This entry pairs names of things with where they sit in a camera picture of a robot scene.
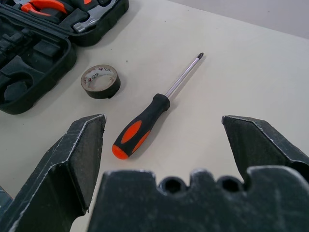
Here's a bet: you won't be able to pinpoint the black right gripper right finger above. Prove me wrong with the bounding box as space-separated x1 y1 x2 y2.
221 115 309 184

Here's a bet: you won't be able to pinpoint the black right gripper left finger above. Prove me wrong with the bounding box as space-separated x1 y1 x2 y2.
0 114 107 232

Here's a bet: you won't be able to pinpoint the black electrical tape roll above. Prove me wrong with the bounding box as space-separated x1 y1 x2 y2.
80 64 121 99

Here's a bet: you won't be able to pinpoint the black orange Phillips screwdriver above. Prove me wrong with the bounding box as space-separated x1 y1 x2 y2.
112 52 205 160

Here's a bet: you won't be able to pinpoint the black tool case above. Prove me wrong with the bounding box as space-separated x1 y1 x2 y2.
0 0 130 116

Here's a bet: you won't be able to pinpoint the steel claw hammer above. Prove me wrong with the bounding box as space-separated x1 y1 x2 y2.
73 0 119 34

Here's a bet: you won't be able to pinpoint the orange handled pliers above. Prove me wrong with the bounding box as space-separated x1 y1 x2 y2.
11 0 69 16

